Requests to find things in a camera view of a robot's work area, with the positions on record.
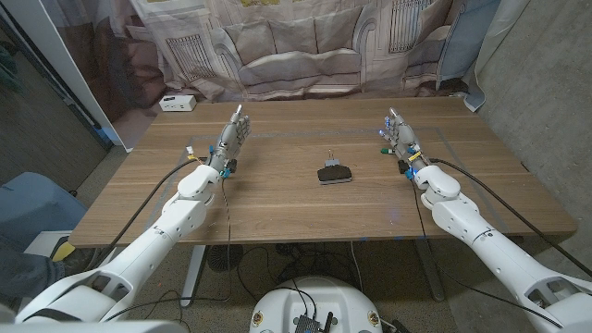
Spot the white floor platform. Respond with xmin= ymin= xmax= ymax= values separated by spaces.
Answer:
xmin=22 ymin=229 xmax=75 ymax=258

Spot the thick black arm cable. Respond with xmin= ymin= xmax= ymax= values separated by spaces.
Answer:
xmin=85 ymin=156 xmax=203 ymax=272
xmin=428 ymin=157 xmax=592 ymax=279

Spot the white upright panel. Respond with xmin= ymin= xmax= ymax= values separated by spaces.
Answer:
xmin=0 ymin=0 xmax=135 ymax=153

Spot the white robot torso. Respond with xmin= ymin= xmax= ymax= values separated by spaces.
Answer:
xmin=249 ymin=276 xmax=384 ymax=333

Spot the printed sofa backdrop cloth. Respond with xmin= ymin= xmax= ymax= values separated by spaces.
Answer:
xmin=45 ymin=0 xmax=531 ymax=152

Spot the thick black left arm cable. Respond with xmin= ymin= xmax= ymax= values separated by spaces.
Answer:
xmin=85 ymin=156 xmax=203 ymax=272

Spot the person leg in jeans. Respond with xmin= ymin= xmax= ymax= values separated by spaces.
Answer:
xmin=0 ymin=233 xmax=101 ymax=309

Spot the blue-grey chair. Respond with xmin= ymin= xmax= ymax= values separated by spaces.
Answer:
xmin=0 ymin=171 xmax=89 ymax=253

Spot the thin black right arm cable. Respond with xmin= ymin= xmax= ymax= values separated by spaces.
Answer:
xmin=410 ymin=179 xmax=564 ymax=328

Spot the white table leg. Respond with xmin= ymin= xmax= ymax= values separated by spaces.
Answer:
xmin=179 ymin=244 xmax=207 ymax=308

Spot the round black floor fan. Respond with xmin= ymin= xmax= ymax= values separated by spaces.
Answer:
xmin=206 ymin=243 xmax=244 ymax=273

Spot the grey table leg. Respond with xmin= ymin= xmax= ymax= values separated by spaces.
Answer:
xmin=414 ymin=239 xmax=446 ymax=302

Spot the black floor cable tangle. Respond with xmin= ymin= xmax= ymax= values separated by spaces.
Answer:
xmin=235 ymin=240 xmax=366 ymax=304

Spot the black eraser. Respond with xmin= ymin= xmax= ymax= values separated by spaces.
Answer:
xmin=316 ymin=165 xmax=353 ymax=186

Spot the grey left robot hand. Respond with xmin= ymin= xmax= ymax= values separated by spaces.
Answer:
xmin=205 ymin=104 xmax=253 ymax=179

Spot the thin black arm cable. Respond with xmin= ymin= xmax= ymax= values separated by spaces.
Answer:
xmin=410 ymin=179 xmax=564 ymax=328
xmin=104 ymin=178 xmax=232 ymax=323

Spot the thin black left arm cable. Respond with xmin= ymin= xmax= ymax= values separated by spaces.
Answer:
xmin=104 ymin=178 xmax=232 ymax=323

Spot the black module with antenna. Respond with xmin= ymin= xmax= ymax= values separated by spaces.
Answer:
xmin=293 ymin=312 xmax=335 ymax=333

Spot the white power box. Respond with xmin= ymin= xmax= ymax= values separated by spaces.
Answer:
xmin=158 ymin=94 xmax=198 ymax=113

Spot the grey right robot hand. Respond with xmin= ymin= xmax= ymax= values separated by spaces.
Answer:
xmin=378 ymin=106 xmax=431 ymax=181

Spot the white floor cable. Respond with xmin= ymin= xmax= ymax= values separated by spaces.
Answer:
xmin=350 ymin=240 xmax=365 ymax=290

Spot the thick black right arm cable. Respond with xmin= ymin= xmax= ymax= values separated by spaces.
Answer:
xmin=428 ymin=157 xmax=592 ymax=279

